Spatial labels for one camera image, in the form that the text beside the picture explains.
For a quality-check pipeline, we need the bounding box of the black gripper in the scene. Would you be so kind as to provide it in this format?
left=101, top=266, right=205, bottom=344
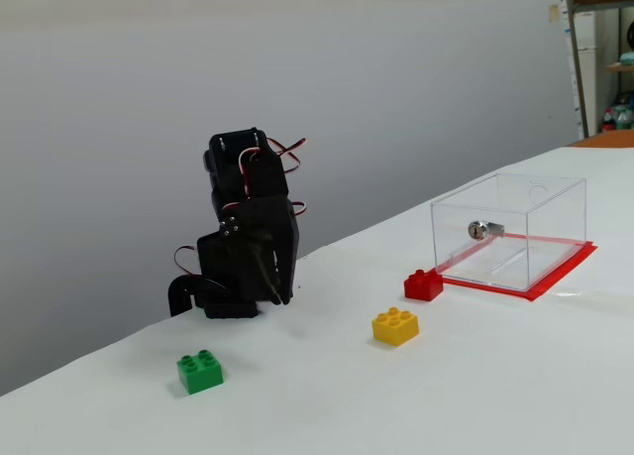
left=212, top=194, right=302, bottom=306

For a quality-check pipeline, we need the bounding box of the green lego brick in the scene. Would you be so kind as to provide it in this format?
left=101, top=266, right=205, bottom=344
left=176, top=348, right=225, bottom=396

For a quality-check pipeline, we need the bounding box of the yellow lego brick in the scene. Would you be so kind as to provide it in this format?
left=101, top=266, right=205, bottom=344
left=370, top=306, right=420, bottom=348

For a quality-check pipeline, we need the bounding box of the red lego brick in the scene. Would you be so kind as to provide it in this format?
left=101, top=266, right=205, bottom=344
left=403, top=269, right=445, bottom=301

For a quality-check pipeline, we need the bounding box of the silver box lock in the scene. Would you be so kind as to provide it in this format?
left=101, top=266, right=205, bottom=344
left=468, top=219, right=505, bottom=242

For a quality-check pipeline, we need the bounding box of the transparent plastic box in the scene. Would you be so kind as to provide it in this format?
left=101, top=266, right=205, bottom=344
left=429, top=171, right=588, bottom=292

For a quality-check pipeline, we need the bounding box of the black table clamp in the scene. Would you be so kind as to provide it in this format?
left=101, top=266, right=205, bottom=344
left=167, top=275, right=232, bottom=318

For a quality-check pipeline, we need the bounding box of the red tape square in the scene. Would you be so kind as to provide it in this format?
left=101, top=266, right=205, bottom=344
left=435, top=231, right=599, bottom=303

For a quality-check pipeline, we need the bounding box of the orange table surface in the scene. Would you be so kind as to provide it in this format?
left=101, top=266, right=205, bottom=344
left=569, top=129, right=634, bottom=149

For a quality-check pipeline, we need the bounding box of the white cabinet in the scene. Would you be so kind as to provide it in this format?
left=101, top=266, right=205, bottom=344
left=564, top=8, right=598, bottom=134

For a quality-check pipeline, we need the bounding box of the metal shelf rack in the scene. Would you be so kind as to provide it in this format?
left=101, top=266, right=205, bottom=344
left=563, top=0, right=634, bottom=139

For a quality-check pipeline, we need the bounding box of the green plastic bottle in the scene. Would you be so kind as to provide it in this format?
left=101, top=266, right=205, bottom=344
left=613, top=95, right=634, bottom=131

